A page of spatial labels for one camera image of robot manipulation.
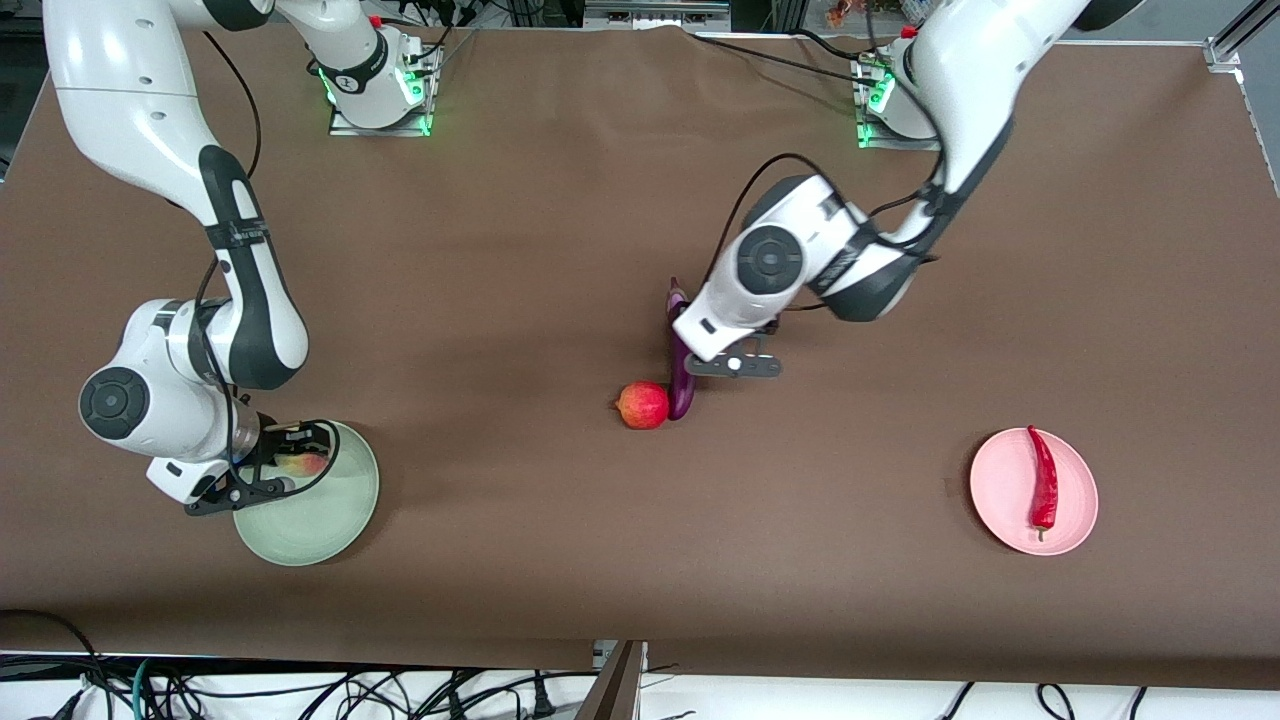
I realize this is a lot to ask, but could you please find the long purple eggplant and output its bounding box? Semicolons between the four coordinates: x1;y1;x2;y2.
665;277;699;422

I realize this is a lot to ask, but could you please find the red apple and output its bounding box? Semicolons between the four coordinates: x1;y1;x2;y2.
615;380;671;432

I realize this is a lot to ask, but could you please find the red chili pepper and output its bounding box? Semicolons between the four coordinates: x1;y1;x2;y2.
1026;424;1060;542

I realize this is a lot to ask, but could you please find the pale green plate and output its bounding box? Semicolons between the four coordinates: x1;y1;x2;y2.
233;420;381;568

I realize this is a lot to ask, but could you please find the brown table cover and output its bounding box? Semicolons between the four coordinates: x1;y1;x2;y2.
0;20;1280;691

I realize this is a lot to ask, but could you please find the pink plate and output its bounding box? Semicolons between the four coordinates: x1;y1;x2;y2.
969;427;1099;557

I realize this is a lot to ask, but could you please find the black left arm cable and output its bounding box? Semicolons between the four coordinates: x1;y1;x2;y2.
703;0;963;313

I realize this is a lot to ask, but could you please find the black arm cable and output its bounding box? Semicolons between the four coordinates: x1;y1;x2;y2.
193;30;343;496
703;0;963;313

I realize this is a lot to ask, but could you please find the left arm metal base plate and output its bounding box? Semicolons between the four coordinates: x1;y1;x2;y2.
855;50;943;153

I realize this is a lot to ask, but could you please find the black floor cable bundle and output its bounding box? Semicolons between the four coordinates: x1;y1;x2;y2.
150;665;691;720

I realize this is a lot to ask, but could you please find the black table cable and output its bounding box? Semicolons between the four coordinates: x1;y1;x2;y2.
690;30;883;87

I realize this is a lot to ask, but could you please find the black floor cable loop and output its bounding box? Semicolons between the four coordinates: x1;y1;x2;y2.
0;608;116;720

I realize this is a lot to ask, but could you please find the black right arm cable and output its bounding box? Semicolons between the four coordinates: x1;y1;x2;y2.
193;30;343;496

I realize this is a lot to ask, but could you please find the aluminium frame bar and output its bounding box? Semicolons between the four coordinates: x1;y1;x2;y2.
583;0;733;31

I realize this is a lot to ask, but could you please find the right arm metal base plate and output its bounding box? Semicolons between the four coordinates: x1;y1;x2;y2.
328;45;442;138

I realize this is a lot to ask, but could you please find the grey metal post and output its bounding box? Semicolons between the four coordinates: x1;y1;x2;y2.
575;640;649;720

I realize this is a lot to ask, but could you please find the aluminium extrusion rail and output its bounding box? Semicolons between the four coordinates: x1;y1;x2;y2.
1212;0;1280;63

